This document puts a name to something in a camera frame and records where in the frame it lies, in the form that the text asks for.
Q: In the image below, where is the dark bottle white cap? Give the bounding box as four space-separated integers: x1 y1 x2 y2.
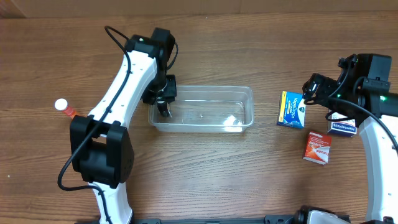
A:
157 101 171 118

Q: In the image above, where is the blue yellow VapoDrops box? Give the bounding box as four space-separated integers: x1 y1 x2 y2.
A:
277 91 306 129

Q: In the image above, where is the white blue Hansaplast box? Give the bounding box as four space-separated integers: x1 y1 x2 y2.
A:
326 110 357 137

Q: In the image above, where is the red white small box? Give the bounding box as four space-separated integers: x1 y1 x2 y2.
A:
303 131 331 165

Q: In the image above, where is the orange tube white cap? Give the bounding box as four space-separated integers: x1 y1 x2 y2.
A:
54 98 78 119

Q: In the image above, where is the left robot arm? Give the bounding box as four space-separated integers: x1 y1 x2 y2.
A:
57 28 178 223

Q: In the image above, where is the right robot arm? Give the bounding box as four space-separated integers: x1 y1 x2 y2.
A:
302 54 397 223

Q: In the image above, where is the clear plastic container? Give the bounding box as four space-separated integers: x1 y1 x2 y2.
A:
148 85 254 133

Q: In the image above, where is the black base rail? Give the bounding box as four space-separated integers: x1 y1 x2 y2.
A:
74 205 351 224

